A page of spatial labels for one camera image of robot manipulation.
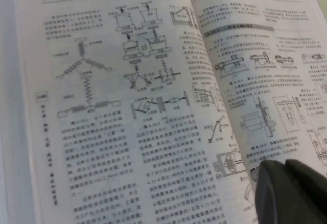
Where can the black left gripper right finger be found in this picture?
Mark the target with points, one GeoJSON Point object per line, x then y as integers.
{"type": "Point", "coordinates": [309, 176]}

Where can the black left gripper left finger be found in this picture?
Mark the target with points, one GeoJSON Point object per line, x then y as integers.
{"type": "Point", "coordinates": [270, 198]}

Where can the technical diagram book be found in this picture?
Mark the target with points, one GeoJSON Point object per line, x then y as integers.
{"type": "Point", "coordinates": [127, 106]}

